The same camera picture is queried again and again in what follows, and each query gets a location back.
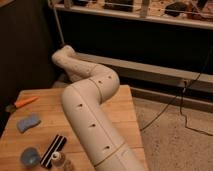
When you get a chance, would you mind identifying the black white striped block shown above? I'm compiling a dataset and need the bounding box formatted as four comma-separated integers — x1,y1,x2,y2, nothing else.
40,135,67,169

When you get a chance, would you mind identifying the small blue cup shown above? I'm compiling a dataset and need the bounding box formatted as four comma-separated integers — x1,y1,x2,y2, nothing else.
20,147,40,167

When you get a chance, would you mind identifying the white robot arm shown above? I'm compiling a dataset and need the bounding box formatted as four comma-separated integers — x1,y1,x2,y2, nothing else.
52,45,145,171

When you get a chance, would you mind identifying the white shelf ledge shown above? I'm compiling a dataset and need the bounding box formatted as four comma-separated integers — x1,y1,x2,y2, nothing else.
55,4,213,30

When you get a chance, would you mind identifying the blue sponge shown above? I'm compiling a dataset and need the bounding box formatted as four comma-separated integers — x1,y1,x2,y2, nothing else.
17,115,41,133

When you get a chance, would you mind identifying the orange toy carrot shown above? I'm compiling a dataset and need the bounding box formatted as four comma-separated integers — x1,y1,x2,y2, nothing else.
5,96,37,113

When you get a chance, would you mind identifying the clear glass bottle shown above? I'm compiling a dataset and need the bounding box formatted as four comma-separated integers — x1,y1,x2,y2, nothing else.
51,151,73,171

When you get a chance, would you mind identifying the metal pole stand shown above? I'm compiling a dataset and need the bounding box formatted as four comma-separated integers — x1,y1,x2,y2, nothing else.
50,0,66,47

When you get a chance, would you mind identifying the black power cable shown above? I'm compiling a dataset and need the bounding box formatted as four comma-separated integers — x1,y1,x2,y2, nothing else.
139,43,213,137

